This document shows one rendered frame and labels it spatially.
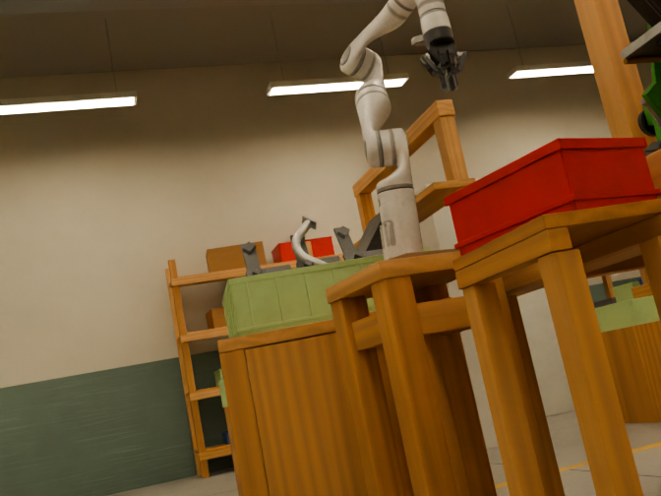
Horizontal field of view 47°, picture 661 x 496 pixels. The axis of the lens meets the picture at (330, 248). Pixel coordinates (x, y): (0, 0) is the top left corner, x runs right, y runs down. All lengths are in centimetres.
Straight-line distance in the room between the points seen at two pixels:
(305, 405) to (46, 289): 654
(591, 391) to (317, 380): 105
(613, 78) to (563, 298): 139
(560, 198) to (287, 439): 113
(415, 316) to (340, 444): 58
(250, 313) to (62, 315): 633
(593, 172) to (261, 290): 115
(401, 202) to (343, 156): 745
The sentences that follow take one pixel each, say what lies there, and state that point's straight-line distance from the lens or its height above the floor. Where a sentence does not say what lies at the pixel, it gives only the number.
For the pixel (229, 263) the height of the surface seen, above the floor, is 209.
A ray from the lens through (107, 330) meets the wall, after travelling 838.
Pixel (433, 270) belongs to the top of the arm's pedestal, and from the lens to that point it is 171.
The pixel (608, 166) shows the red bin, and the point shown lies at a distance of 135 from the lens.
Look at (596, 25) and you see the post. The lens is 259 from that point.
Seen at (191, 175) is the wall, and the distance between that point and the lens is 882.
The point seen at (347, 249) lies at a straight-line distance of 256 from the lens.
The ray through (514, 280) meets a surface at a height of 77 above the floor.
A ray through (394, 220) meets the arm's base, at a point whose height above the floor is 96.
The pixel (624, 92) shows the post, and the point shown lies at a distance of 251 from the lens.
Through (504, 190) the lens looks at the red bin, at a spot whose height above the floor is 88.
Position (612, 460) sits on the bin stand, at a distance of 123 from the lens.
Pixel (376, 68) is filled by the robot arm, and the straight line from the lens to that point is 221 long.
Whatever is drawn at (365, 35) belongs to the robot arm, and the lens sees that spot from 219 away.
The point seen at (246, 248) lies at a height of 111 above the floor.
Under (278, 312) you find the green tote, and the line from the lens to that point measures 218.
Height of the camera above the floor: 60
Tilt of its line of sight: 10 degrees up
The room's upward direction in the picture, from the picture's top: 11 degrees counter-clockwise
